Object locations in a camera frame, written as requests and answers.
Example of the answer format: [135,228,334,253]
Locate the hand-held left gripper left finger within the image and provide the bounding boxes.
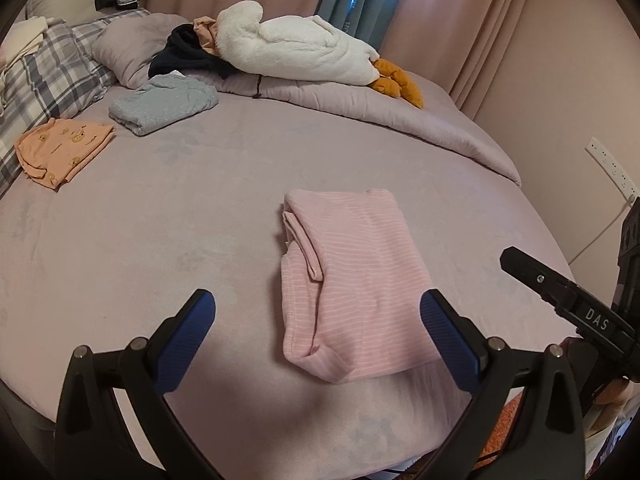
[54,289,223,480]

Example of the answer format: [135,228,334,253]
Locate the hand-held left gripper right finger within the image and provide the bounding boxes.
[420,289,586,480]

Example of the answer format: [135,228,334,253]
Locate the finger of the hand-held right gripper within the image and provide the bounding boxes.
[500,246,576,311]
[617,197,640,313]

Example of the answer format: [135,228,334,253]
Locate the pink striped sweater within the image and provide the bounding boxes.
[280,187,453,385]

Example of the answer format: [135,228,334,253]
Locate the person's right hand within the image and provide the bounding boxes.
[602,375,633,408]

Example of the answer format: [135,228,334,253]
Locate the white power strip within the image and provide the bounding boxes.
[585,136,640,198]

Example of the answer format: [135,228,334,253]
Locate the orange rug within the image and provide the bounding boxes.
[475,390,531,466]

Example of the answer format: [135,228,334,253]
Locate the bed with mauve sheet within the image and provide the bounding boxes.
[0,72,581,480]

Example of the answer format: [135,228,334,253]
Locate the mauve grey duvet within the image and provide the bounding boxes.
[190,67,523,188]

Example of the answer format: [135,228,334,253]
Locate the folded orange printed garment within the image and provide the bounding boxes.
[15,117,117,192]

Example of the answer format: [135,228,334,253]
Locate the folded grey-blue garment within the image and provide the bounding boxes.
[109,74,221,137]

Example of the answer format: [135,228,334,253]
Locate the dark navy garment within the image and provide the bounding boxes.
[148,23,236,81]

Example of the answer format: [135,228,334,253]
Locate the plaid pillow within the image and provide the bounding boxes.
[0,7,151,201]

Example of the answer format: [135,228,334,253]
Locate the mauve grey pillow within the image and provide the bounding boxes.
[91,14,193,90]

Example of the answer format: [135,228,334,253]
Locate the white goose plush toy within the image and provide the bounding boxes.
[215,1,425,110]

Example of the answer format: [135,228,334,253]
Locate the crumpled peach pink cloth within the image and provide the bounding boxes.
[192,16,221,58]

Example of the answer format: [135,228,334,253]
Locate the cream white garment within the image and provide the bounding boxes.
[2,16,56,61]

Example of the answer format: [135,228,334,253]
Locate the plain grey pillow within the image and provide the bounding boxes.
[26,0,101,23]

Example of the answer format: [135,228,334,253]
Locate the white power cable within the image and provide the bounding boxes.
[567,195,638,267]

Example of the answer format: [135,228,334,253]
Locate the black cable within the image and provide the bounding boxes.
[380,440,521,480]

